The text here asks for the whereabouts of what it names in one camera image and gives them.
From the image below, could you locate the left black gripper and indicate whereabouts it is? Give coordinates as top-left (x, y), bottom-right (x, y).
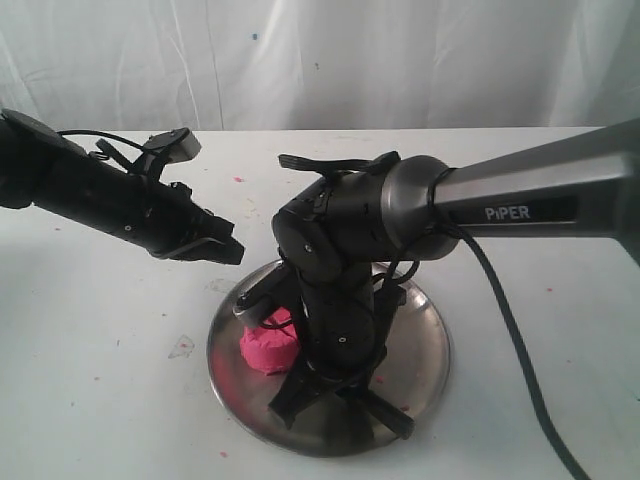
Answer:
top-left (119, 182), bottom-right (245, 265)

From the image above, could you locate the black knife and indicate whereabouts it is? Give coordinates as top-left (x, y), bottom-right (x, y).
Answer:
top-left (294, 322), bottom-right (415, 439)

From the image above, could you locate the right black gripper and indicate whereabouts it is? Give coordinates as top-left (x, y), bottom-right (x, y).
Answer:
top-left (268, 269), bottom-right (405, 443)

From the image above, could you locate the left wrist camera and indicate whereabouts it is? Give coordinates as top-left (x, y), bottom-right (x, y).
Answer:
top-left (141, 127), bottom-right (201, 171)

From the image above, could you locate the white backdrop cloth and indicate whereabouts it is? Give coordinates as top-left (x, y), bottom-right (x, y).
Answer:
top-left (1, 1), bottom-right (639, 130)

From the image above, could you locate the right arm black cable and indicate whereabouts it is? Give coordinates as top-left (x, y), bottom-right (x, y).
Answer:
top-left (277, 219), bottom-right (596, 480)

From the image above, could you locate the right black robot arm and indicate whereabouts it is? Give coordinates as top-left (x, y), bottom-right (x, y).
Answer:
top-left (269, 120), bottom-right (639, 437)

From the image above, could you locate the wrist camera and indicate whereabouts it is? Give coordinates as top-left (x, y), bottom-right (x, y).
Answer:
top-left (141, 127), bottom-right (201, 171)
top-left (232, 260), bottom-right (288, 329)

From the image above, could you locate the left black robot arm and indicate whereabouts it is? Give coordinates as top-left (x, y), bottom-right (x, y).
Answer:
top-left (1, 109), bottom-right (244, 265)

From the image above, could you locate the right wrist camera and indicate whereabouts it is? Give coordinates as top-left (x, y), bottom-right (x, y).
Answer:
top-left (232, 260), bottom-right (288, 329)

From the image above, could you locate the round stainless steel plate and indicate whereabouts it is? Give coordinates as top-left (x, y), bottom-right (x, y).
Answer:
top-left (207, 271), bottom-right (451, 457)

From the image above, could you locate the pink dough lump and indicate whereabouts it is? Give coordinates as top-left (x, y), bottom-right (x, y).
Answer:
top-left (239, 308), bottom-right (299, 375)

